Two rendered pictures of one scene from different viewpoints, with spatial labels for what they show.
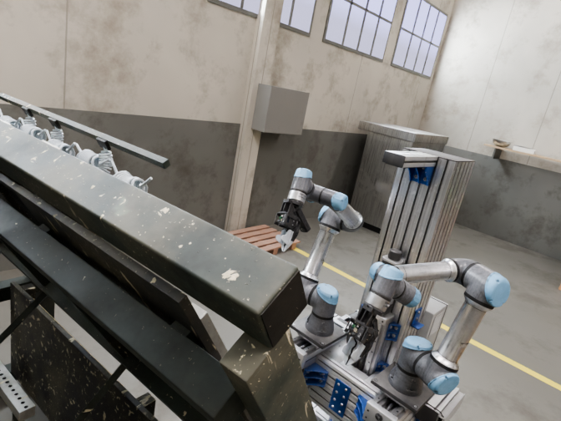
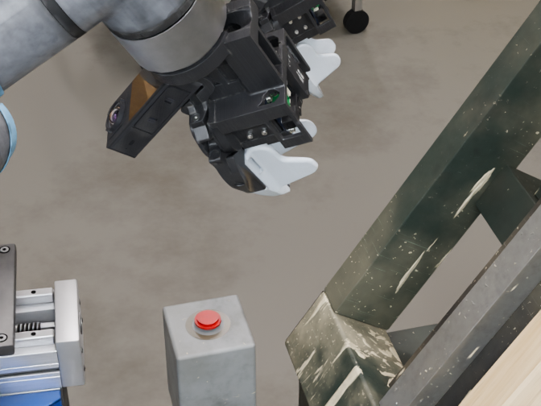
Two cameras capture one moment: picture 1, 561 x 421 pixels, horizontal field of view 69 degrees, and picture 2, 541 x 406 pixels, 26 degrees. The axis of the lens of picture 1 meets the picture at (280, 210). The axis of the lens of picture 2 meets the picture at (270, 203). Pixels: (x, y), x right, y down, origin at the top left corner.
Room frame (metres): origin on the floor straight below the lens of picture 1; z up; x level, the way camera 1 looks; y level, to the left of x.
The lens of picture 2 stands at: (2.19, 0.47, 2.13)
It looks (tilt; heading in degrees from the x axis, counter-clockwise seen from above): 37 degrees down; 221
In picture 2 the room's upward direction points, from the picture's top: straight up
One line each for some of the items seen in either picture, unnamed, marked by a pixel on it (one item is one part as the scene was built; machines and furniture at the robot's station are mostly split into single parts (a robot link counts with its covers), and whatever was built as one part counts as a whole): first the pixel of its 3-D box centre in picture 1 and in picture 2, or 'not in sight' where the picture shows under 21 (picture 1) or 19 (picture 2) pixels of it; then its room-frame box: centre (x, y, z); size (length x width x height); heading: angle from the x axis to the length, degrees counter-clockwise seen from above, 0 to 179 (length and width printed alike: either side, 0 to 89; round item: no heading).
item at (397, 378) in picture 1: (407, 374); not in sight; (1.57, -0.70, 1.09); 0.15 x 0.15 x 0.10
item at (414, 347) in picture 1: (416, 353); not in sight; (1.56, -0.70, 1.20); 0.13 x 0.12 x 0.14; 25
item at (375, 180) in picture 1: (392, 177); not in sight; (7.77, -1.98, 0.93); 1.44 x 1.11 x 1.86; 140
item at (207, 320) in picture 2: not in sight; (208, 322); (1.27, -0.45, 0.93); 0.04 x 0.04 x 0.02
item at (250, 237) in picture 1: (256, 241); not in sight; (5.40, 0.24, 0.05); 1.10 x 0.76 x 0.10; 140
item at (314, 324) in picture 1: (320, 319); not in sight; (1.88, -0.32, 1.09); 0.15 x 0.15 x 0.10
